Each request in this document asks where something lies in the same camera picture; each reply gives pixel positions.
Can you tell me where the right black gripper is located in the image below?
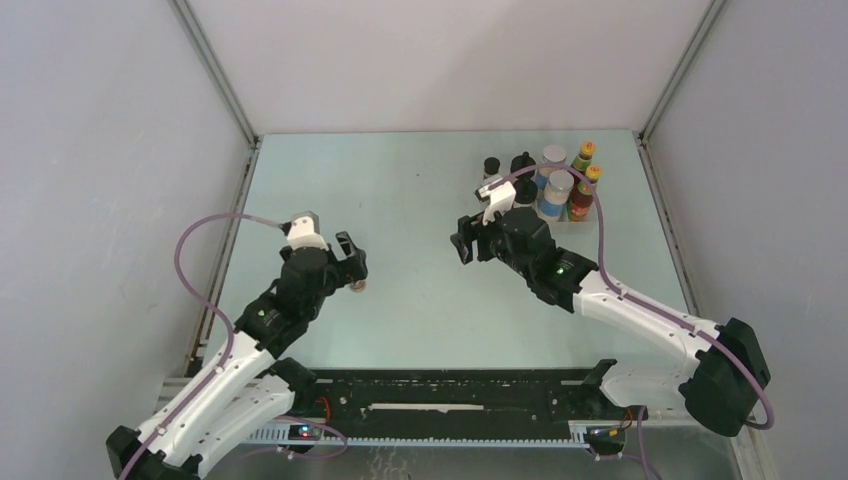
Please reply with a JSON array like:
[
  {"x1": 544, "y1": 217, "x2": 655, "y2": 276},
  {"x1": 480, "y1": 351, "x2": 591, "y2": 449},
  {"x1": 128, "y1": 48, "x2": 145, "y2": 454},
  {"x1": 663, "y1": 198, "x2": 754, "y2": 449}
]
[{"x1": 449, "y1": 203, "x2": 533, "y2": 280}]

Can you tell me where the small dark pepper bottle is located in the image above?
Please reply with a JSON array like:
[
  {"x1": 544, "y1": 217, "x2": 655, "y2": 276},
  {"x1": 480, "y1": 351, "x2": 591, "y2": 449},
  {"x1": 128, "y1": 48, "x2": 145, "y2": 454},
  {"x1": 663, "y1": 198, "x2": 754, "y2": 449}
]
[{"x1": 348, "y1": 280, "x2": 366, "y2": 293}]

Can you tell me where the small black cap spice bottle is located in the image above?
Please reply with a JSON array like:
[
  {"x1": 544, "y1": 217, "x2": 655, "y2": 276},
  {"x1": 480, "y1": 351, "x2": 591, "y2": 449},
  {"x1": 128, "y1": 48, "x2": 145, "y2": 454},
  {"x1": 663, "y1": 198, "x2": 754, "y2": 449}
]
[{"x1": 480, "y1": 157, "x2": 502, "y2": 187}]

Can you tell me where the black lid salt shaker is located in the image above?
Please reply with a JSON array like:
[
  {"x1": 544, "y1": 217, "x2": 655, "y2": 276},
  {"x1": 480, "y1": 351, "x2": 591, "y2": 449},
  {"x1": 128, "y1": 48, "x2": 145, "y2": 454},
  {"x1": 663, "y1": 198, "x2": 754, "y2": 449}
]
[
  {"x1": 513, "y1": 177, "x2": 538, "y2": 208},
  {"x1": 509, "y1": 151, "x2": 536, "y2": 181}
]

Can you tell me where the blue label spice jar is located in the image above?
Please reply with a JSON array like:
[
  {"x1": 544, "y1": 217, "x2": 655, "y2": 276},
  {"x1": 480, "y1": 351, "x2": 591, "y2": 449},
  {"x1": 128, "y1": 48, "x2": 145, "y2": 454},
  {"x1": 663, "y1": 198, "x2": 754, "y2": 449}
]
[
  {"x1": 537, "y1": 169, "x2": 574, "y2": 222},
  {"x1": 534, "y1": 144, "x2": 568, "y2": 191}
]

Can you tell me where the sauce bottle yellow cap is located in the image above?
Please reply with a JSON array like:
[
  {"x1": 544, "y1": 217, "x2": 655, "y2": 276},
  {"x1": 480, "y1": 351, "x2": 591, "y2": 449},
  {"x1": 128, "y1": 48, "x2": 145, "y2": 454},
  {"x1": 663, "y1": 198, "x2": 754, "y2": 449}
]
[
  {"x1": 571, "y1": 141, "x2": 596, "y2": 183},
  {"x1": 567, "y1": 164, "x2": 603, "y2": 222}
]

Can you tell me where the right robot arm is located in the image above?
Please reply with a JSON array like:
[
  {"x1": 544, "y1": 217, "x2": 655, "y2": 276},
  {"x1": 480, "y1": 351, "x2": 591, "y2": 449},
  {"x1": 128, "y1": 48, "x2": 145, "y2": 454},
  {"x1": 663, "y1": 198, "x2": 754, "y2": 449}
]
[{"x1": 450, "y1": 208, "x2": 771, "y2": 437}]

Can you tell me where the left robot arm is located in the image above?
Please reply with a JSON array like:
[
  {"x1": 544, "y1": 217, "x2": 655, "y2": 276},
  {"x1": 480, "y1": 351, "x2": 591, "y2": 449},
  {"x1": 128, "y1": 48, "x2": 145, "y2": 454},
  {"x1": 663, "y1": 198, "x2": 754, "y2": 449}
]
[{"x1": 106, "y1": 222, "x2": 368, "y2": 479}]

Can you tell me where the clear plastic organizer tray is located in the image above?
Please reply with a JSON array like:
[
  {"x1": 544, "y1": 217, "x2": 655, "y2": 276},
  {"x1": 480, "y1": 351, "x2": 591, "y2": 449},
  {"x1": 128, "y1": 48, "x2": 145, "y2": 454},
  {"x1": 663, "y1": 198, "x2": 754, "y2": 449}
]
[{"x1": 512, "y1": 164, "x2": 602, "y2": 223}]

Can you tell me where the left circuit board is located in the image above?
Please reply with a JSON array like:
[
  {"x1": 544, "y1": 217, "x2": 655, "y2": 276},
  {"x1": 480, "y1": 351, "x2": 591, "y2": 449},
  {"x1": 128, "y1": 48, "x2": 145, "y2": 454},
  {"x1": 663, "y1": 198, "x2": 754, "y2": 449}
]
[{"x1": 287, "y1": 423, "x2": 323, "y2": 442}]

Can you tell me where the circuit board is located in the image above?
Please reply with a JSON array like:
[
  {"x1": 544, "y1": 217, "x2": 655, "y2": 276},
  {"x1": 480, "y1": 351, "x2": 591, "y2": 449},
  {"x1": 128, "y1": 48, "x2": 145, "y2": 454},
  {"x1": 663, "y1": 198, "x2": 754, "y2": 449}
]
[
  {"x1": 287, "y1": 423, "x2": 323, "y2": 442},
  {"x1": 585, "y1": 426, "x2": 626, "y2": 445}
]

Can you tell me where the right circuit board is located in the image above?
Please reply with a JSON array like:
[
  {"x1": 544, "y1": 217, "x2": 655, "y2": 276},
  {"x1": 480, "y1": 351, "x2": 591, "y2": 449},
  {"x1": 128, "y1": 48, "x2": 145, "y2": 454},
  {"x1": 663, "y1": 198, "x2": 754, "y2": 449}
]
[{"x1": 585, "y1": 426, "x2": 626, "y2": 445}]

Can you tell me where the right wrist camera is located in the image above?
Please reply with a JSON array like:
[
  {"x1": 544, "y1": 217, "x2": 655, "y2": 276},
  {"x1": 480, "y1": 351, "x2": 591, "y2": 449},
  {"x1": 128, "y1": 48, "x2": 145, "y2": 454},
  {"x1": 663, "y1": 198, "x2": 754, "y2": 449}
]
[{"x1": 475, "y1": 179, "x2": 516, "y2": 226}]

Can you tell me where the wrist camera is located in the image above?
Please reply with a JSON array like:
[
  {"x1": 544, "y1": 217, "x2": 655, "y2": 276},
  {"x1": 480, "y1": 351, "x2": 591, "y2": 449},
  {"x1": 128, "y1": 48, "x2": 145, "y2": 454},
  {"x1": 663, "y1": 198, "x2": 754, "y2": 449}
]
[
  {"x1": 475, "y1": 179, "x2": 516, "y2": 226},
  {"x1": 280, "y1": 211, "x2": 330, "y2": 251}
]

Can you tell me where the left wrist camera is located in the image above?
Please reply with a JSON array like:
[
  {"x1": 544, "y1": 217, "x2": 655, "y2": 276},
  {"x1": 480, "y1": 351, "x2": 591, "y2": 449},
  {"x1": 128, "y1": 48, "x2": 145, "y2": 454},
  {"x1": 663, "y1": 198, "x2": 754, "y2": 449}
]
[{"x1": 280, "y1": 211, "x2": 330, "y2": 251}]

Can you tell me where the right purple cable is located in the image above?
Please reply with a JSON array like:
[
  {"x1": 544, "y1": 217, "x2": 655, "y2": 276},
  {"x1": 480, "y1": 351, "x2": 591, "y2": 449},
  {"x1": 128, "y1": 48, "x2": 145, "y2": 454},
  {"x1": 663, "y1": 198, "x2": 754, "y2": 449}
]
[{"x1": 486, "y1": 162, "x2": 778, "y2": 480}]

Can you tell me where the purple cable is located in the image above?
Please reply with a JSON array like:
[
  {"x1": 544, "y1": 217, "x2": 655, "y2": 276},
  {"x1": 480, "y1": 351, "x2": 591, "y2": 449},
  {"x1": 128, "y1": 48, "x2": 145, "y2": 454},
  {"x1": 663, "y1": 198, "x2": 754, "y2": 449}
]
[
  {"x1": 486, "y1": 162, "x2": 778, "y2": 480},
  {"x1": 115, "y1": 211, "x2": 293, "y2": 480}
]

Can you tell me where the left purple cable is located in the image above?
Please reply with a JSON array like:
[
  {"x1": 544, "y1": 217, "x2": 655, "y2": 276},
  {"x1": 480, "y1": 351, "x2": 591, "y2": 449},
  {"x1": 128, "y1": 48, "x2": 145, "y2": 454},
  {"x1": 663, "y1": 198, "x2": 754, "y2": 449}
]
[{"x1": 115, "y1": 211, "x2": 293, "y2": 480}]

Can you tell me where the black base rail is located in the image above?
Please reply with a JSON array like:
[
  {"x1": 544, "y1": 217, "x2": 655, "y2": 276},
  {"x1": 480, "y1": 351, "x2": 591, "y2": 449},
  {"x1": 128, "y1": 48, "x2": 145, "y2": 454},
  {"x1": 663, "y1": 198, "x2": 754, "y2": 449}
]
[{"x1": 291, "y1": 368, "x2": 637, "y2": 445}]

